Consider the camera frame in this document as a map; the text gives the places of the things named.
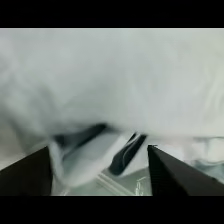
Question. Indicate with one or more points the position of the pale blue T-shirt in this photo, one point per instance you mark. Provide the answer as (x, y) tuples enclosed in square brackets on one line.
[(110, 80)]

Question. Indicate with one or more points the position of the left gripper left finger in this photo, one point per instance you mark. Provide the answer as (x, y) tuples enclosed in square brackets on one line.
[(30, 176)]

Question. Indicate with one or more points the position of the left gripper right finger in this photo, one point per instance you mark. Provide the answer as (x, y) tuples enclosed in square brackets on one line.
[(173, 176)]

